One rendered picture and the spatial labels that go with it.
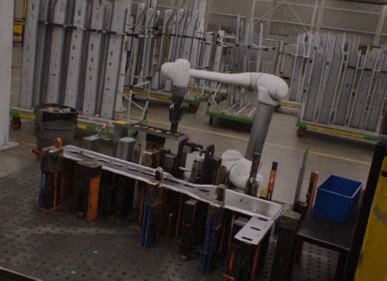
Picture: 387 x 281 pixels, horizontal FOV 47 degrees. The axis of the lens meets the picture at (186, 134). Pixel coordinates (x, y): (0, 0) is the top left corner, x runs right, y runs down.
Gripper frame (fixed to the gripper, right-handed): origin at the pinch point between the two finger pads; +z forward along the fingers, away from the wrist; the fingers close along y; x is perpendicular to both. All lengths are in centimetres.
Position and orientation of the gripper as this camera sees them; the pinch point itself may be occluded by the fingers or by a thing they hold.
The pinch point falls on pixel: (174, 127)
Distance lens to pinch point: 271.5
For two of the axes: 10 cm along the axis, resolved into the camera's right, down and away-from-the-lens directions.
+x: 8.0, 2.4, -5.5
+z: -1.3, 9.6, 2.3
